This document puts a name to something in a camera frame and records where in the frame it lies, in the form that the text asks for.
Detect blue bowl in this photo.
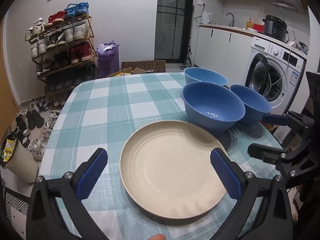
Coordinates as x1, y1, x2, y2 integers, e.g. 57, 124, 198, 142
184, 67, 228, 86
230, 85, 272, 125
182, 82, 246, 135

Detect patterned brown cardboard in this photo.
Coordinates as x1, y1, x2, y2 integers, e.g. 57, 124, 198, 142
121, 60, 167, 73

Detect white kitchen cabinets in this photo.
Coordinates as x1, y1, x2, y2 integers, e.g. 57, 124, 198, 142
194, 27, 253, 85

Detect left hand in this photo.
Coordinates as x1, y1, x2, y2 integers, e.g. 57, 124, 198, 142
148, 233, 166, 240

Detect yellow bottle on counter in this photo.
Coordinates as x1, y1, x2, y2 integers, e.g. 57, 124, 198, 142
246, 18, 253, 29

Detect red container on counter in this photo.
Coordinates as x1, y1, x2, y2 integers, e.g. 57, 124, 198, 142
253, 23, 264, 33

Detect black pressure cooker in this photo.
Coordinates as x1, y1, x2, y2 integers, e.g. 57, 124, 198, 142
263, 15, 287, 42

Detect wooden shoe rack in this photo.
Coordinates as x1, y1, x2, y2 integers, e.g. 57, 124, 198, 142
25, 14, 99, 109

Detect black glass door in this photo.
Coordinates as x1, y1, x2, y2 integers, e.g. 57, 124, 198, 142
154, 0, 193, 63

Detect vacuum cleaner head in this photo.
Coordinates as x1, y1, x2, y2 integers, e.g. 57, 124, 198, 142
180, 45, 193, 70

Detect white electric kettle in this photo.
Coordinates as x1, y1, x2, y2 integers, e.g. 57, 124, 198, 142
200, 11, 212, 24

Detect black white patterned rug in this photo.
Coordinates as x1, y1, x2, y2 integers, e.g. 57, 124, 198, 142
4, 187, 29, 235

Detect white washing machine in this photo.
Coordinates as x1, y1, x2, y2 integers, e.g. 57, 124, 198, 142
241, 36, 305, 115

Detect beige trash bin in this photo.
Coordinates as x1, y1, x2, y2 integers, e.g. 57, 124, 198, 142
1, 134, 39, 184

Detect blue bowl front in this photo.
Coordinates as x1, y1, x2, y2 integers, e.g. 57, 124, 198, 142
182, 82, 246, 135

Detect cream plate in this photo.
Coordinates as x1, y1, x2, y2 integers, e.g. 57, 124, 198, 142
119, 120, 226, 219

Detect wooden door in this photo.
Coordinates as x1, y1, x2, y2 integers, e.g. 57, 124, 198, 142
0, 20, 19, 141

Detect purple bag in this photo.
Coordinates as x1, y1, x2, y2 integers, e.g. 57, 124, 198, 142
97, 40, 120, 78

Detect teal plaid tablecloth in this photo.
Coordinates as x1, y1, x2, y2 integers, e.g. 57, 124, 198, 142
37, 71, 283, 240

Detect open cardboard box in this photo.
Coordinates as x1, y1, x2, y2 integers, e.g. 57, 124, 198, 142
107, 67, 153, 77

